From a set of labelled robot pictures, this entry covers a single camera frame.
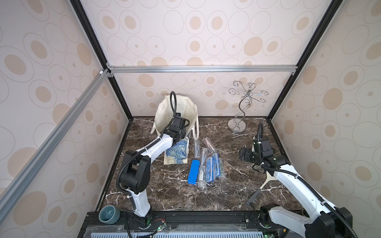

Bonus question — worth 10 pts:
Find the white spatula black handle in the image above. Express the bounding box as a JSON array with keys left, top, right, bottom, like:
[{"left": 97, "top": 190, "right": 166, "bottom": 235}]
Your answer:
[{"left": 245, "top": 172, "right": 276, "bottom": 206}]

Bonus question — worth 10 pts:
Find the clear case pink compass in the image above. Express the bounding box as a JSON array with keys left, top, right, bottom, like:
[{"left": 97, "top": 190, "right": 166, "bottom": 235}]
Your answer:
[{"left": 203, "top": 137, "right": 217, "bottom": 153}]

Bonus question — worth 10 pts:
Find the chrome jewelry stand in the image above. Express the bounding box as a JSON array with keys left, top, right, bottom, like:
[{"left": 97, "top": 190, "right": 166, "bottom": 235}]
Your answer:
[{"left": 228, "top": 80, "right": 269, "bottom": 134}]

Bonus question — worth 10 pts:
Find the clear case blue compass front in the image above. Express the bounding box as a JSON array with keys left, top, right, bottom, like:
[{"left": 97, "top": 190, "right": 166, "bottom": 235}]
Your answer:
[{"left": 206, "top": 157, "right": 214, "bottom": 183}]

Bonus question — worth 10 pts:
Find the clear slim case front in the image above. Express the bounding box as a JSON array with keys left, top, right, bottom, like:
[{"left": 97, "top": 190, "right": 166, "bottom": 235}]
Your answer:
[{"left": 197, "top": 166, "right": 206, "bottom": 189}]

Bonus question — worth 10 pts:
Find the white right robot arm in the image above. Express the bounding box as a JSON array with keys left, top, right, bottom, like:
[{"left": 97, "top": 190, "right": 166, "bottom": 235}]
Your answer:
[{"left": 239, "top": 136, "right": 357, "bottom": 238}]

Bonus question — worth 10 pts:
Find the black corner frame post left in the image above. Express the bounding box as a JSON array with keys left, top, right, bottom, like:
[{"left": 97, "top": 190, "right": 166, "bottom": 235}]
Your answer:
[{"left": 69, "top": 0, "right": 134, "bottom": 121}]

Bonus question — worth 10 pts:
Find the clear case blue compass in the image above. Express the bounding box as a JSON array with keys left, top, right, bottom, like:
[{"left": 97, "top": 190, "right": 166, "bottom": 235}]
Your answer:
[
  {"left": 212, "top": 153, "right": 220, "bottom": 178},
  {"left": 206, "top": 157, "right": 214, "bottom": 183}
]

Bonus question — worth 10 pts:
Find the clear slim case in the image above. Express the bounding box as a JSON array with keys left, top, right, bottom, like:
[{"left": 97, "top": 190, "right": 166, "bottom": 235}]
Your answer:
[
  {"left": 197, "top": 166, "right": 206, "bottom": 189},
  {"left": 219, "top": 158, "right": 226, "bottom": 179}
]

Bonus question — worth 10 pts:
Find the black corner frame post right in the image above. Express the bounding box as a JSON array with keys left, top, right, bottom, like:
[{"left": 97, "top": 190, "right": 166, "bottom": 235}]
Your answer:
[{"left": 267, "top": 0, "right": 345, "bottom": 122}]

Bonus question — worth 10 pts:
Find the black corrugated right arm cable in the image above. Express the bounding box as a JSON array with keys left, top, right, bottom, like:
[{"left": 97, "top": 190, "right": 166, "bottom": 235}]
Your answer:
[{"left": 252, "top": 121, "right": 358, "bottom": 238}]

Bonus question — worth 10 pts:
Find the black corner frame post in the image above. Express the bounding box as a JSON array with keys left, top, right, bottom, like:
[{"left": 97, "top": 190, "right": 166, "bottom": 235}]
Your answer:
[
  {"left": 267, "top": 0, "right": 345, "bottom": 122},
  {"left": 69, "top": 0, "right": 134, "bottom": 121}
]

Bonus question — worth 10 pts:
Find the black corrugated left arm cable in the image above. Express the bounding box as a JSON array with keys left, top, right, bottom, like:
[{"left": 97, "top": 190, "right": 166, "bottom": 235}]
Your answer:
[{"left": 115, "top": 91, "right": 178, "bottom": 197}]

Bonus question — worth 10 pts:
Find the aluminium frame rail back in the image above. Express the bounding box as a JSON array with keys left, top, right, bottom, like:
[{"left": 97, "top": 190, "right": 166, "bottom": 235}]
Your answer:
[{"left": 109, "top": 64, "right": 298, "bottom": 74}]

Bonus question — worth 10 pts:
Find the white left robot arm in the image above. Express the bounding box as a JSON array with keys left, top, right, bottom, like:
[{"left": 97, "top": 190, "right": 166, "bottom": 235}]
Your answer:
[{"left": 116, "top": 113, "right": 190, "bottom": 218}]

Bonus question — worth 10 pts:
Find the aluminium frame rail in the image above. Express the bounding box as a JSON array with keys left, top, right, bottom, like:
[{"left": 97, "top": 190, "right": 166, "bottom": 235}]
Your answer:
[
  {"left": 1, "top": 68, "right": 111, "bottom": 223},
  {"left": 109, "top": 64, "right": 298, "bottom": 74}
]

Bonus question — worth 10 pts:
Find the grey green bowl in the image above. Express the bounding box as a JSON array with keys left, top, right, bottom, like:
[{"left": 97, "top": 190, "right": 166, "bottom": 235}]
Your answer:
[{"left": 98, "top": 205, "right": 121, "bottom": 225}]

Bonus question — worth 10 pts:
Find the clear slim case right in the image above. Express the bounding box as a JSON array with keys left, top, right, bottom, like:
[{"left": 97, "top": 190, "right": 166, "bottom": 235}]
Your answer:
[{"left": 219, "top": 158, "right": 226, "bottom": 179}]

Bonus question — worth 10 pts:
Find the Starry Night canvas tote bag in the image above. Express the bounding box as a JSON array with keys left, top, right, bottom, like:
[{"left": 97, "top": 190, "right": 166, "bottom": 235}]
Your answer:
[{"left": 151, "top": 91, "right": 199, "bottom": 165}]

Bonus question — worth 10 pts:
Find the aluminium frame rail left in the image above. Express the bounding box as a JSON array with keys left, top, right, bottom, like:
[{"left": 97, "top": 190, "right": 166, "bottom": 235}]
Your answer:
[{"left": 1, "top": 68, "right": 111, "bottom": 223}]

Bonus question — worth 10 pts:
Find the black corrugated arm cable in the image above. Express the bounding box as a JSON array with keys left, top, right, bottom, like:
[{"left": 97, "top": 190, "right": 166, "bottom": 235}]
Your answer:
[
  {"left": 252, "top": 121, "right": 358, "bottom": 238},
  {"left": 115, "top": 91, "right": 178, "bottom": 197}
]

